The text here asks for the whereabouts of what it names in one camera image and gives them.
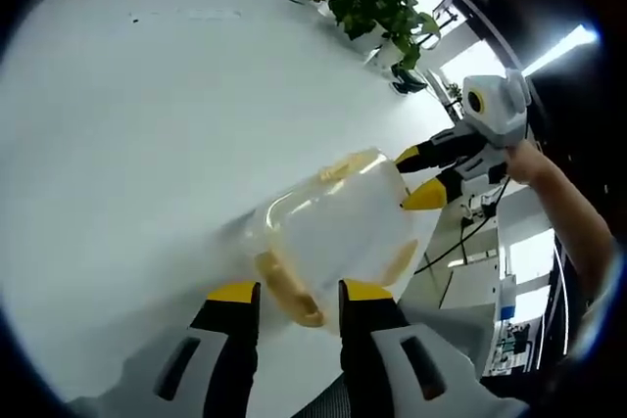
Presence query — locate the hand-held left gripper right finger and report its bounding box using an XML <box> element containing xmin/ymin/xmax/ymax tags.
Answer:
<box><xmin>337</xmin><ymin>278</ymin><xmax>530</xmax><ymax>418</ymax></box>

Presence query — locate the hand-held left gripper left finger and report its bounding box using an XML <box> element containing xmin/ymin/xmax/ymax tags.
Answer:
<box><xmin>141</xmin><ymin>280</ymin><xmax>262</xmax><ymax>418</ymax></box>

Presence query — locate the clear box with yellow buckles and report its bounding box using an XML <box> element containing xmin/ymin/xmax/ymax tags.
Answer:
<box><xmin>254</xmin><ymin>147</ymin><xmax>420</xmax><ymax>329</ymax></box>

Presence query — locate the person's right hand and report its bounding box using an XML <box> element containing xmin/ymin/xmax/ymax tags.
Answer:
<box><xmin>504</xmin><ymin>141</ymin><xmax>550</xmax><ymax>183</ymax></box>

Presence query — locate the small black device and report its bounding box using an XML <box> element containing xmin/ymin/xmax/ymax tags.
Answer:
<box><xmin>390</xmin><ymin>65</ymin><xmax>428</xmax><ymax>95</ymax></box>

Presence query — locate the green potted plant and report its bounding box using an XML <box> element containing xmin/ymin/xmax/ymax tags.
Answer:
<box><xmin>322</xmin><ymin>0</ymin><xmax>442</xmax><ymax>71</ymax></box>

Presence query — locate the black cable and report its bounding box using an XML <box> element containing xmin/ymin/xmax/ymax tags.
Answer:
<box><xmin>415</xmin><ymin>177</ymin><xmax>510</xmax><ymax>273</ymax></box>

